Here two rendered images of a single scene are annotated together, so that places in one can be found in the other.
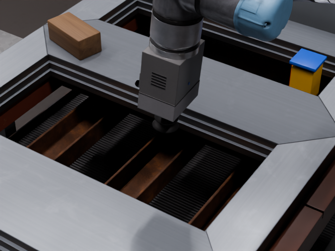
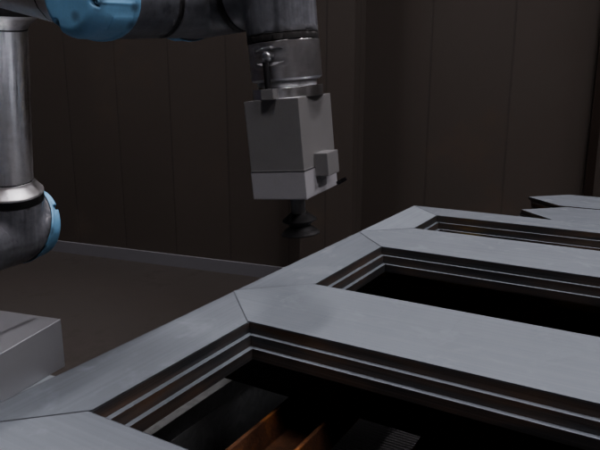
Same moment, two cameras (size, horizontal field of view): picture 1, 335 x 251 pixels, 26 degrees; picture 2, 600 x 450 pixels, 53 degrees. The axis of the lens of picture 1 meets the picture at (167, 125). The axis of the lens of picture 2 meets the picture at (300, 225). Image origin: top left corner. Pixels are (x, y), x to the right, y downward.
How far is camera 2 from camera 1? 1.67 m
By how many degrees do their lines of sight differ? 128
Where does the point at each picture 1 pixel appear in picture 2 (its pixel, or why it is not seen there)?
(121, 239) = (347, 314)
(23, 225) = (472, 320)
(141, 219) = (329, 327)
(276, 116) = not seen: outside the picture
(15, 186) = (521, 350)
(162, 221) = (302, 327)
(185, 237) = (272, 317)
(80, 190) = (423, 348)
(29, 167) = (524, 370)
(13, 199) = (509, 338)
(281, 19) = not seen: hidden behind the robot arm
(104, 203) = (381, 337)
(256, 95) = not seen: outside the picture
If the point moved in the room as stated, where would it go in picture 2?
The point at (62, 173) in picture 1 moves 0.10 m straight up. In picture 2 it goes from (465, 364) to (470, 279)
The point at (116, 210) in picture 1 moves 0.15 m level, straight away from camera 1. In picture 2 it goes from (362, 333) to (399, 390)
